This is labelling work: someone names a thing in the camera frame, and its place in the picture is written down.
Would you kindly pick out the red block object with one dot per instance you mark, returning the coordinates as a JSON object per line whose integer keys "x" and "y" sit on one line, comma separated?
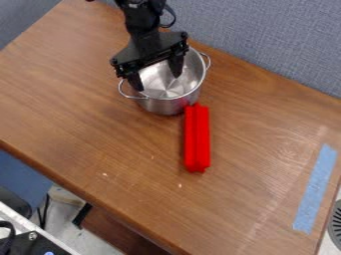
{"x": 195, "y": 138}

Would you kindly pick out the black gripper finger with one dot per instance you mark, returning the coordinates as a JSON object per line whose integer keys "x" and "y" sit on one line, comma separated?
{"x": 175, "y": 62}
{"x": 135, "y": 81}

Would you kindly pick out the black table leg foot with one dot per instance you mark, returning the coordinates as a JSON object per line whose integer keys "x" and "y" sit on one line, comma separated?
{"x": 80, "y": 216}

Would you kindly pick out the black chair base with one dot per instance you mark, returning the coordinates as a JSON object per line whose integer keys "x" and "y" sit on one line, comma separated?
{"x": 15, "y": 202}

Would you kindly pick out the metal pot with handles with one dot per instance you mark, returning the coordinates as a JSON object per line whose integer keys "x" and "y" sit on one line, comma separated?
{"x": 168, "y": 94}

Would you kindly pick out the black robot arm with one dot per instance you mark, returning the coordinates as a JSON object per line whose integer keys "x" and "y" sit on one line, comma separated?
{"x": 146, "y": 15}

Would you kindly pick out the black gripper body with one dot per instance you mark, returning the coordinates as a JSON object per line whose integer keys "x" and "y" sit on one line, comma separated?
{"x": 148, "y": 48}

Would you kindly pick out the grey round object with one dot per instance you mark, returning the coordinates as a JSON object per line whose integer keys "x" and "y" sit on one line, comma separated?
{"x": 334, "y": 225}

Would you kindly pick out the blue tape strip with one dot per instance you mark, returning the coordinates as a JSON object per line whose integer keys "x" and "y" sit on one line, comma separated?
{"x": 314, "y": 190}

